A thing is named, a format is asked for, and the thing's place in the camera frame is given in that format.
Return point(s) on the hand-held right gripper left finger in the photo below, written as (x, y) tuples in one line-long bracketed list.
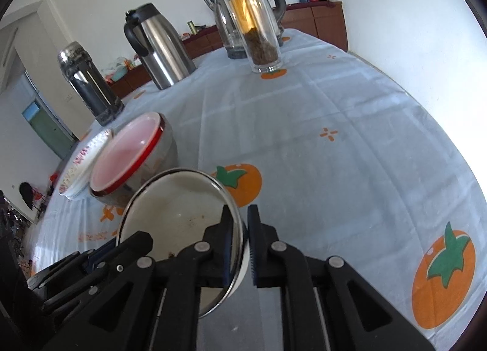
[(227, 248)]

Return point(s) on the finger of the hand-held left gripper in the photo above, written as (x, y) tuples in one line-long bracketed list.
[(61, 267), (133, 246)]

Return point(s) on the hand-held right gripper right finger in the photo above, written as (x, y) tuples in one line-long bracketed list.
[(254, 248)]

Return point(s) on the white floral plate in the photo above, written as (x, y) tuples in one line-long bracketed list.
[(85, 157), (78, 193)]

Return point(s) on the stainless steel bowl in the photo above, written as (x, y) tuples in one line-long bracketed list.
[(169, 149)]

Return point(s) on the black round object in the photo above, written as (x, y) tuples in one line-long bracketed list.
[(26, 195)]

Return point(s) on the green door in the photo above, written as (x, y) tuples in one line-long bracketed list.
[(47, 130)]

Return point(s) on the dark worn thermos flask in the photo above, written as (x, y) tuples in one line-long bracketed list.
[(89, 88)]

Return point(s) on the colourful clutter pile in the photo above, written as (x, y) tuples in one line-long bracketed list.
[(120, 71)]

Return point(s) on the glass tea bottle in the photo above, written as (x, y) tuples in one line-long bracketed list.
[(255, 23)]

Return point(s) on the brown wooden cabinet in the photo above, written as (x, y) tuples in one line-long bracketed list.
[(323, 20)]

